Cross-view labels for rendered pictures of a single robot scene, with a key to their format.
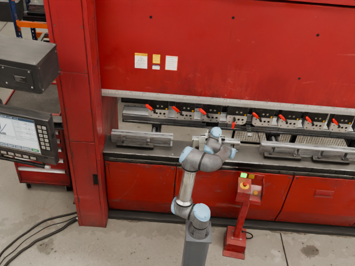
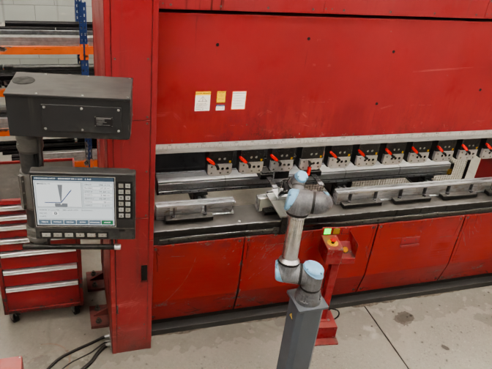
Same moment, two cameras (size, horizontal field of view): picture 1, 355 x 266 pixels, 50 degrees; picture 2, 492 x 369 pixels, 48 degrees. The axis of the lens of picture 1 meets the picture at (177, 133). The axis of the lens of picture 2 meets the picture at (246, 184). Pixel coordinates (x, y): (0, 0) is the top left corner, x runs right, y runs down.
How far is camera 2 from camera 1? 1.10 m
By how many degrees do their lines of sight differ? 19
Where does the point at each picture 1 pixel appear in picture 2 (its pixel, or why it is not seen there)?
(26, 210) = (24, 351)
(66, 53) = not seen: hidden behind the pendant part
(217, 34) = (291, 59)
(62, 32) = (123, 68)
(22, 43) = (90, 80)
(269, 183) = not seen: hidden behind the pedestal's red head
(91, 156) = (142, 238)
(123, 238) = (179, 355)
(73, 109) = not seen: hidden behind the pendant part
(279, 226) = (361, 298)
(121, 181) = (173, 273)
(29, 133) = (103, 198)
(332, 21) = (406, 36)
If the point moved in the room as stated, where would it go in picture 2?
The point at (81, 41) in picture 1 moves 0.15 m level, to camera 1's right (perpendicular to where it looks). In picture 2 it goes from (146, 77) to (177, 77)
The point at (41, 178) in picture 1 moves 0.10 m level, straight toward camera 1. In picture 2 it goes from (39, 301) to (47, 309)
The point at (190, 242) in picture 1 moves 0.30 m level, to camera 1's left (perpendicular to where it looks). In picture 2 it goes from (304, 312) to (251, 319)
